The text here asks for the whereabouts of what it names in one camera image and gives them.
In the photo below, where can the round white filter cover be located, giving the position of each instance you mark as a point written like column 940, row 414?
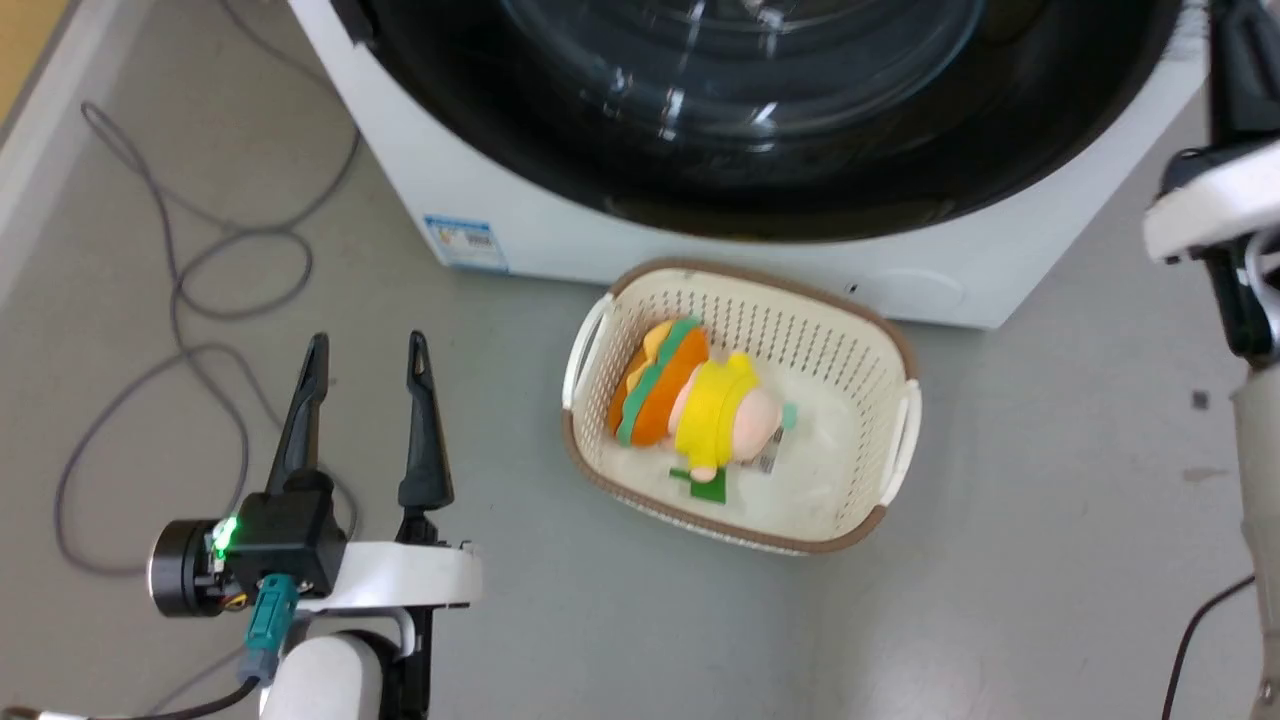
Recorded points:
column 915, row 290

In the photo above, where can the white washing machine body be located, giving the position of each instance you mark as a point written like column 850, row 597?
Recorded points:
column 560, row 235

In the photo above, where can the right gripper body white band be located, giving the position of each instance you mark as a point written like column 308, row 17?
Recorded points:
column 1215, row 215

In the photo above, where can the hamburger plush doll yellow hood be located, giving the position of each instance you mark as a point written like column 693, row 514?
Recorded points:
column 705, row 405

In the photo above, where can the round dark glass washer door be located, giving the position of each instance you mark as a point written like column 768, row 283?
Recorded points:
column 860, row 170

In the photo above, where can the black left wrist camera module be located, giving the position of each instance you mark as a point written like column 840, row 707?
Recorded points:
column 265, row 540

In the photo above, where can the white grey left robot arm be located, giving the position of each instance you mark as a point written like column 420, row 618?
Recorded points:
column 325, row 680

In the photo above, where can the blue white energy label sticker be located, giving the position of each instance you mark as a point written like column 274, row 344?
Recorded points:
column 466, row 243

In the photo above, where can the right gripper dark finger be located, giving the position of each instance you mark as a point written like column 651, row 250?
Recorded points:
column 1245, row 70

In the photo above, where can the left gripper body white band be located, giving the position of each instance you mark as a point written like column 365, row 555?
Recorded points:
column 400, row 575

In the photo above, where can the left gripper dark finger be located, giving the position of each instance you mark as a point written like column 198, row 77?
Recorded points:
column 301, row 415
column 425, row 430

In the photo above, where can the cream laundry basket brown rim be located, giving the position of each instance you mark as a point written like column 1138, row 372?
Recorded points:
column 840, row 360

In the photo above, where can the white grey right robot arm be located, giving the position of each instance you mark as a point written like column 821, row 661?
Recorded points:
column 1262, row 520

